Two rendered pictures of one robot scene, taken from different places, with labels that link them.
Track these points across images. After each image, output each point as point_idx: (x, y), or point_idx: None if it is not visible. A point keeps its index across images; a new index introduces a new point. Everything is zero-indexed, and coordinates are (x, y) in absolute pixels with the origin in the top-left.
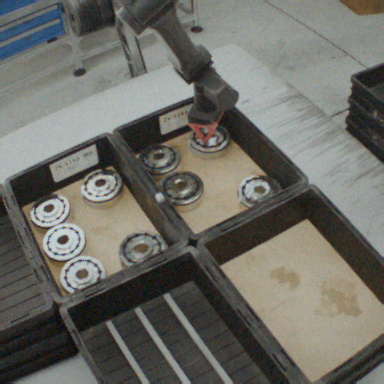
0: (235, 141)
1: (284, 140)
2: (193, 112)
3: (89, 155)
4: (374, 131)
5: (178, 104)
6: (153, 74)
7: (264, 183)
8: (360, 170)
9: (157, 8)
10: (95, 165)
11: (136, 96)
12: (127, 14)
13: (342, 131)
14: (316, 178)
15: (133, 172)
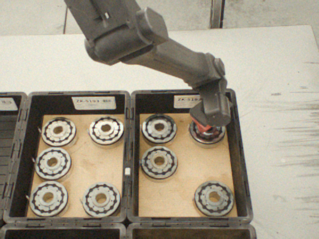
0: (228, 139)
1: (284, 147)
2: (196, 108)
3: (108, 102)
4: None
5: (194, 91)
6: (218, 33)
7: (221, 193)
8: None
9: (123, 53)
10: (113, 109)
11: (192, 49)
12: (91, 48)
13: None
14: (289, 196)
15: (124, 138)
